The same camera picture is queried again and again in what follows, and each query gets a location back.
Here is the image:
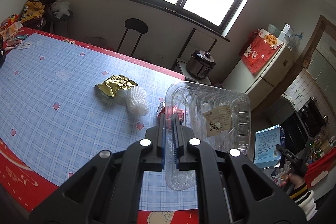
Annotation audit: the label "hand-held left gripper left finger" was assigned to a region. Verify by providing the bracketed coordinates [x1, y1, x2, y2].
[29, 114, 166, 224]

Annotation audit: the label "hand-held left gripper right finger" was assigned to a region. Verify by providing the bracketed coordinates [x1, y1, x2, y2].
[173, 119, 306, 224]

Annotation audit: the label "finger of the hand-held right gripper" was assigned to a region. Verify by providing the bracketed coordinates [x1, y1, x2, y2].
[275, 144, 291, 160]

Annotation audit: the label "blue and white carton box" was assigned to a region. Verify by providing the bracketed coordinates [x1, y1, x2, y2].
[254, 125, 286, 169]

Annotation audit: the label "clear plastic container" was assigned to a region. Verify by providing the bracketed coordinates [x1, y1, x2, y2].
[165, 80, 252, 191]

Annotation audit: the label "person's right forearm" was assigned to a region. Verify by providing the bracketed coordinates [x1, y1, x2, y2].
[289, 183, 315, 223]

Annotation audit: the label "person's right hand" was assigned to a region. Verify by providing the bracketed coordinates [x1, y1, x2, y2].
[279, 174, 307, 194]

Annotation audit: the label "red bag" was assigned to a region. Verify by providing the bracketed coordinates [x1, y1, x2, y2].
[304, 154, 336, 188]

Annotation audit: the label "pile of snack packets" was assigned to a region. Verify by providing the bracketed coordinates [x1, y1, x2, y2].
[307, 135, 336, 161]

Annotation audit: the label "black kitchen oven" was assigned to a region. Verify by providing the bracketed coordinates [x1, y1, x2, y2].
[280, 97, 328, 151]

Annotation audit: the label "crushed red can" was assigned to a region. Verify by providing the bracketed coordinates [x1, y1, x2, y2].
[157, 102, 185, 125]

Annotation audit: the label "white foam fruit net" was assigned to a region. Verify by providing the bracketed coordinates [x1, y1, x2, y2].
[126, 86, 149, 117]

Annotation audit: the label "cream refrigerator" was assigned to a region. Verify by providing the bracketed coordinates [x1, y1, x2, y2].
[223, 28, 296, 111]

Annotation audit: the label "gold foil wrapper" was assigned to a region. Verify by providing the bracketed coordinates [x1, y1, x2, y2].
[95, 75, 138, 99]

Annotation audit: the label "black electric pressure cooker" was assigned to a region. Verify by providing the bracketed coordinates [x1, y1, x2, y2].
[186, 49, 216, 79]

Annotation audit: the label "red printed cloth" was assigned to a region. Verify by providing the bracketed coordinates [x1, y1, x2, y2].
[241, 28, 282, 75]

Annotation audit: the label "clear plastic bag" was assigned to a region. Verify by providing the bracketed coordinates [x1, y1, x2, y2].
[287, 32, 302, 50]

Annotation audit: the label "blue plaid tablecloth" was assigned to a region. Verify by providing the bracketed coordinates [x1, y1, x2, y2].
[0, 32, 200, 210]

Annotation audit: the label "white box on refrigerator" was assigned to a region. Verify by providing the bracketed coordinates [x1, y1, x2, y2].
[278, 24, 292, 42]

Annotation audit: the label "black round stool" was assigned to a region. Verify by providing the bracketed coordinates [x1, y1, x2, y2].
[117, 18, 149, 58]
[42, 10, 74, 37]

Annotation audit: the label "dark windowsill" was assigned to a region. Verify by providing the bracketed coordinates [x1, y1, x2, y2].
[104, 0, 231, 43]

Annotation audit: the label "white plastic bag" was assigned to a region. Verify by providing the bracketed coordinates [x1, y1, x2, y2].
[51, 0, 71, 18]

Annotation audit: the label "pink plastic spoon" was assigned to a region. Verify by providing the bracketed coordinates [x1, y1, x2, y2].
[5, 40, 23, 50]

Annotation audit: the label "yellow printed bag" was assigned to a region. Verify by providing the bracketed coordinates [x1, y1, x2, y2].
[21, 0, 45, 24]

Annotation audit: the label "red snack packets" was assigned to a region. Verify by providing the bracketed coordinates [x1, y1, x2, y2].
[0, 14, 21, 30]

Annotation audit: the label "pale green wall cabinets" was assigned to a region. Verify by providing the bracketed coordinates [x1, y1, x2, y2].
[306, 30, 336, 85]

